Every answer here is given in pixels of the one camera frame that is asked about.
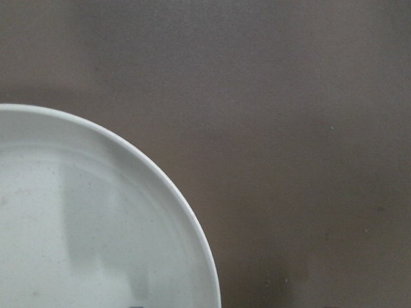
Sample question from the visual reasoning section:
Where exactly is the cream round plate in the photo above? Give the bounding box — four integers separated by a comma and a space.
1, 104, 222, 307

